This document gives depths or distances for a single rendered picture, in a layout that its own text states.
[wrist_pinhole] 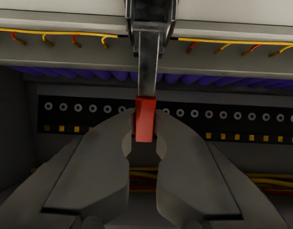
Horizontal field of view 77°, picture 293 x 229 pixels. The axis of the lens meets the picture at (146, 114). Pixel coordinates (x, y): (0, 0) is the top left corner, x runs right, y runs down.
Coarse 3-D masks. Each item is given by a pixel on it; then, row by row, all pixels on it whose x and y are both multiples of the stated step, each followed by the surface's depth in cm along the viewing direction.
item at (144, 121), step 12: (144, 36) 9; (156, 36) 9; (144, 48) 9; (156, 48) 9; (144, 60) 9; (156, 60) 9; (144, 72) 10; (156, 72) 10; (144, 84) 10; (144, 96) 11; (144, 108) 11; (144, 120) 11; (144, 132) 12
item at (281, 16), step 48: (0, 0) 10; (48, 0) 10; (96, 0) 10; (192, 0) 9; (240, 0) 9; (288, 0) 9; (0, 96) 23; (96, 96) 25; (192, 96) 25; (240, 96) 26; (288, 96) 26
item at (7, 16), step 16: (0, 16) 11; (16, 16) 11; (32, 16) 11; (48, 16) 11; (64, 16) 11; (80, 16) 11; (96, 16) 11; (112, 16) 11; (176, 32) 12; (192, 32) 12; (208, 32) 11; (224, 32) 11; (240, 32) 11; (256, 32) 11; (272, 32) 11; (288, 32) 11
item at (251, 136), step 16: (48, 96) 26; (64, 96) 26; (48, 112) 26; (64, 112) 26; (80, 112) 26; (96, 112) 26; (112, 112) 26; (240, 112) 26; (256, 112) 26; (272, 112) 26; (288, 112) 26; (48, 128) 25; (64, 128) 25; (80, 128) 26; (192, 128) 26; (208, 128) 26; (224, 128) 26; (240, 128) 26; (256, 128) 26; (272, 128) 26; (288, 128) 26; (288, 144) 26
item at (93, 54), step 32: (0, 32) 14; (32, 32) 12; (64, 32) 12; (96, 32) 12; (0, 64) 15; (32, 64) 15; (64, 64) 14; (96, 64) 14; (128, 64) 14; (160, 64) 14; (192, 64) 14; (224, 64) 14; (256, 64) 14; (288, 64) 14
